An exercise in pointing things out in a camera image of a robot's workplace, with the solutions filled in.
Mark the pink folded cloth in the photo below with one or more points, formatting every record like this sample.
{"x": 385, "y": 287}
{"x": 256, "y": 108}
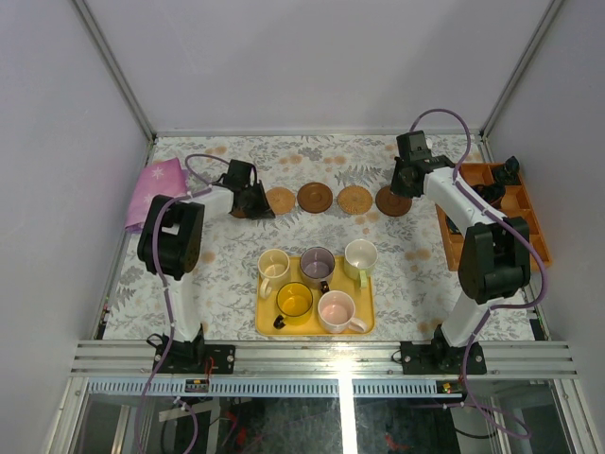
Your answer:
{"x": 162, "y": 178}

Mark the yellow glass mug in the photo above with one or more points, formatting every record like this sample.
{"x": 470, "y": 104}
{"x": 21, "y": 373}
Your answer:
{"x": 294, "y": 302}

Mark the dark fabric flower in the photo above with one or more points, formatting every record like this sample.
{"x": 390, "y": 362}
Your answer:
{"x": 493, "y": 193}
{"x": 508, "y": 172}

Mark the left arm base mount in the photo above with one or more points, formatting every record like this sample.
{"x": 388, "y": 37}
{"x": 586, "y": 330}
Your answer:
{"x": 192, "y": 357}

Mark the purple mug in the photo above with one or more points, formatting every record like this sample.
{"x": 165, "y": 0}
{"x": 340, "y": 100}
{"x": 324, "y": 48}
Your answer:
{"x": 317, "y": 266}

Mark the cream yellow mug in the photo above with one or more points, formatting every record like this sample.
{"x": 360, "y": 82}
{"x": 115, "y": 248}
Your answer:
{"x": 274, "y": 270}

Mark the pink mug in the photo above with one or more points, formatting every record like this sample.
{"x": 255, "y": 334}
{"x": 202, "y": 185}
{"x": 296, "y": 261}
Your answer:
{"x": 337, "y": 313}

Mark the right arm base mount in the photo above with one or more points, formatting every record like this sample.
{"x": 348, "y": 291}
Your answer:
{"x": 434, "y": 358}

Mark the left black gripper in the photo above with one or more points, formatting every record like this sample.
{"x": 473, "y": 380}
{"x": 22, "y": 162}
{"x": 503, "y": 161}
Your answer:
{"x": 258, "y": 202}

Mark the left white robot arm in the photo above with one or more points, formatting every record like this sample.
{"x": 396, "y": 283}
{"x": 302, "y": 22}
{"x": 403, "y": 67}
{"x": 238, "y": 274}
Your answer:
{"x": 170, "y": 242}

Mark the light green mug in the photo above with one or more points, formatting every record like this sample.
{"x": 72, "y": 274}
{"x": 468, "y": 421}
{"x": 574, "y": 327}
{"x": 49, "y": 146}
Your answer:
{"x": 360, "y": 259}

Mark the aluminium front rail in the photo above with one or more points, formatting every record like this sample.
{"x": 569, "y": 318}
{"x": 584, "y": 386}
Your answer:
{"x": 322, "y": 359}

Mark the woven rattan coaster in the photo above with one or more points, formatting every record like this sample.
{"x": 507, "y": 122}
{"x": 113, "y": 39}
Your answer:
{"x": 355, "y": 200}
{"x": 281, "y": 200}

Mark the dark brown wooden coaster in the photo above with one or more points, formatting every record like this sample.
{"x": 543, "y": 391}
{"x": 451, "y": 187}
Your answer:
{"x": 238, "y": 213}

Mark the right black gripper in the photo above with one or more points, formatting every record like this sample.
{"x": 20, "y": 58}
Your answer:
{"x": 396, "y": 187}

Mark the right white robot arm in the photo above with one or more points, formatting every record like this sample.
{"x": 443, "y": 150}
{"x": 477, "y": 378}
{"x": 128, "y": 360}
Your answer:
{"x": 494, "y": 262}

